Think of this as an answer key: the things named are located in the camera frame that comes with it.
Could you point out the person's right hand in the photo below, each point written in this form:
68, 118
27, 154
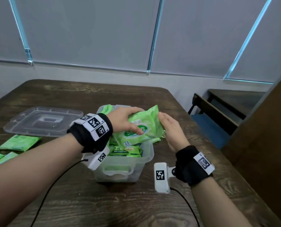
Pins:
174, 133

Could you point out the person's left hand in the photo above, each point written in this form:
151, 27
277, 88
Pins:
118, 120

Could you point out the person's right fingers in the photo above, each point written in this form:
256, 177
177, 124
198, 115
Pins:
166, 121

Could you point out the person's left thumb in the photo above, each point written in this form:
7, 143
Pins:
135, 129

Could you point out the person's left forearm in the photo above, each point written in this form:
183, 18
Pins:
29, 177

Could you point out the person's right forearm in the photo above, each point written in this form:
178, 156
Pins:
216, 205

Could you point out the clear plastic storage box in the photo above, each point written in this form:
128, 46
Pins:
123, 166

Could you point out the wooden chair with blue seat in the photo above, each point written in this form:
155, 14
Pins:
211, 126

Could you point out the dark wooden side table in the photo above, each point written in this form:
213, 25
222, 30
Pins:
235, 101

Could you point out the clear plastic box lid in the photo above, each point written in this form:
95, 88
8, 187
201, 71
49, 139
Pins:
43, 121

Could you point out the grey roller blind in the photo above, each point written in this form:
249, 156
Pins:
206, 35
268, 49
3, 30
90, 33

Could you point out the brown wooden partition panel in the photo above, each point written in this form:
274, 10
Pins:
265, 144

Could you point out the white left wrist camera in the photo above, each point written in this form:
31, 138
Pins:
96, 159

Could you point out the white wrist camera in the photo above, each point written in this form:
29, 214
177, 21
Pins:
96, 159
161, 178

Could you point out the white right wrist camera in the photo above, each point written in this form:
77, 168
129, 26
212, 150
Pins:
161, 178

